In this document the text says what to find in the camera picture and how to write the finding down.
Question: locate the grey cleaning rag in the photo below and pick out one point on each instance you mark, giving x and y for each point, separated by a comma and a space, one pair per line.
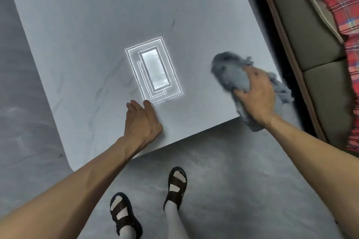
232, 73

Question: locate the person's black sandal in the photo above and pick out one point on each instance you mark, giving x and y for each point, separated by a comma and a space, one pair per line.
122, 213
175, 188

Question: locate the white marble table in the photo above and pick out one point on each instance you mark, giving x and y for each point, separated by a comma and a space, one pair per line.
84, 23

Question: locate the red plaid blanket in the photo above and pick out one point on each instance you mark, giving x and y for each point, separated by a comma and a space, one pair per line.
345, 0

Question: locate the person's right hand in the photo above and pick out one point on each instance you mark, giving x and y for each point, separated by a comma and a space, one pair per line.
259, 96

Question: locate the long beige sofa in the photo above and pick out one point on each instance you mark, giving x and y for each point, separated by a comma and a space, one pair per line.
308, 23

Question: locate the person's right forearm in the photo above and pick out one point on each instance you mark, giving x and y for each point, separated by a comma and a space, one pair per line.
322, 168

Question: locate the person's left leg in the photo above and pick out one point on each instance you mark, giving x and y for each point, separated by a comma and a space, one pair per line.
126, 233

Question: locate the person's left hand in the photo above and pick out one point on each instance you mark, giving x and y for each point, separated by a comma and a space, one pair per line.
141, 126

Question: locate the person's right black sandal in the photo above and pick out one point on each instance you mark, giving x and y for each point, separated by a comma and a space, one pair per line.
175, 188

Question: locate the person's right leg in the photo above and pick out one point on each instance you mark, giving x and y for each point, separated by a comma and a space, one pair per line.
175, 222

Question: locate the person's left black sandal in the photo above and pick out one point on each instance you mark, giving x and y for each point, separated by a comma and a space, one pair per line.
122, 213

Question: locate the person's left forearm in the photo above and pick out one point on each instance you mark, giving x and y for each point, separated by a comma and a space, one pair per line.
64, 199

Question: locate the person's leg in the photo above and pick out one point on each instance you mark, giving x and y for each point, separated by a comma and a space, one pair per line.
126, 233
175, 222

